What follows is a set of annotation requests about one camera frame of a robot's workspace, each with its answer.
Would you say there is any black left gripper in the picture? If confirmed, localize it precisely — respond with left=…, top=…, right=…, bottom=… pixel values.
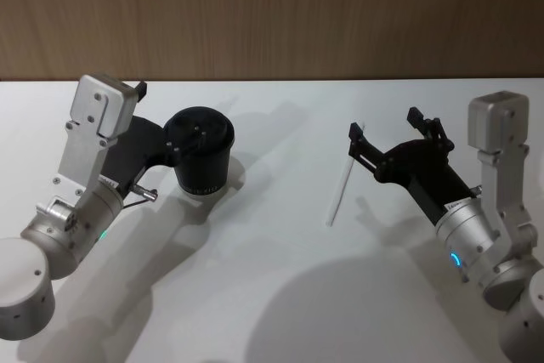
left=99, top=80, right=208, bottom=196

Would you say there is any black paper cup with lid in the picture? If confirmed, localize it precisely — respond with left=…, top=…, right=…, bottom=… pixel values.
left=163, top=106, right=236, bottom=200

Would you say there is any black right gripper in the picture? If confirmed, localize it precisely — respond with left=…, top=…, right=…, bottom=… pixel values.
left=348, top=106, right=477, bottom=225

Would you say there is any thin dark left gripper cable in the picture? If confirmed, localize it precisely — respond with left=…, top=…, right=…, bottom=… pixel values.
left=121, top=184, right=159, bottom=210

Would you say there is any white wrapped straw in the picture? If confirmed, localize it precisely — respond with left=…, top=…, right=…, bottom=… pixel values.
left=325, top=122, right=367, bottom=227

